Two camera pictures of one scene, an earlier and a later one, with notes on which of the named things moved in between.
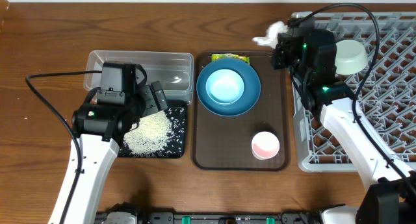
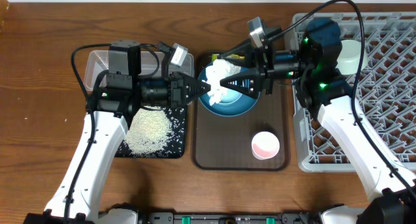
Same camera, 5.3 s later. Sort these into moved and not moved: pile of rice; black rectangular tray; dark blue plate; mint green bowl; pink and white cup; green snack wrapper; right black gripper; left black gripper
Moved: left black gripper; right black gripper
Not moved: green snack wrapper; pink and white cup; black rectangular tray; mint green bowl; pile of rice; dark blue plate
